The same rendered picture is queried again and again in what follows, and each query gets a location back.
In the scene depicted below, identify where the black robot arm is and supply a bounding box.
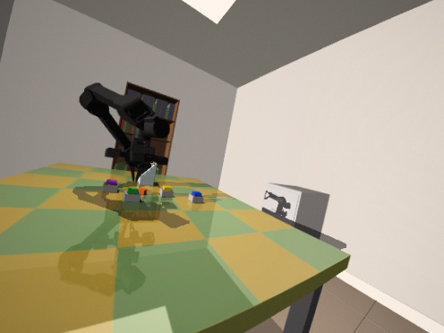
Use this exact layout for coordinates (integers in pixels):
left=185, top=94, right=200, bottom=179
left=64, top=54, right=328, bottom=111
left=79, top=82, right=170, bottom=169

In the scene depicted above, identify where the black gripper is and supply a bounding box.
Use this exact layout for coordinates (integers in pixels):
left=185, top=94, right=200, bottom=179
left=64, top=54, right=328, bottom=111
left=105, top=135, right=168, bottom=183

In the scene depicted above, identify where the blue button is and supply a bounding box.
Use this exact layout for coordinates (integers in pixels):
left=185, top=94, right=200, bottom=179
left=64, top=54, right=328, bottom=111
left=188, top=192, right=204, bottom=203

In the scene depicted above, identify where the yellow button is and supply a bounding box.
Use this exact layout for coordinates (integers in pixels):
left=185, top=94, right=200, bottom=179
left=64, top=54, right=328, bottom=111
left=159, top=185, right=174, bottom=198

